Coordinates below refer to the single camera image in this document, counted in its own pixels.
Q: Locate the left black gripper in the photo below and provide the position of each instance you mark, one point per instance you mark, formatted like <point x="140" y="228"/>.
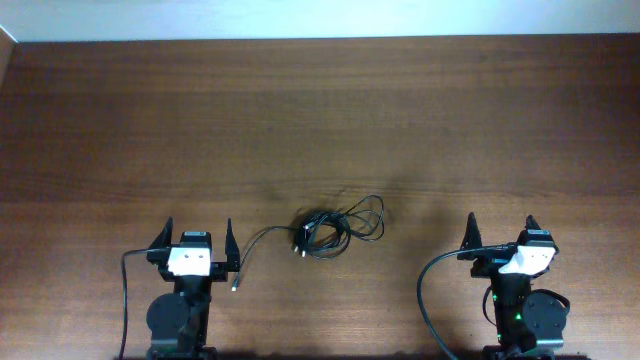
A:
<point x="217" y="271"/>

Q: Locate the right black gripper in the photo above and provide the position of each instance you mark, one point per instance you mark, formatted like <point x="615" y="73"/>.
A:
<point x="490" y="261"/>

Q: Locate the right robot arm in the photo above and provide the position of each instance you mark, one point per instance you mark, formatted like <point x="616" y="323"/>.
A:
<point x="529" y="323"/>

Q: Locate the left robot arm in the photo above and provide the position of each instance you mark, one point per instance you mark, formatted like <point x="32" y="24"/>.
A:
<point x="178" y="320"/>

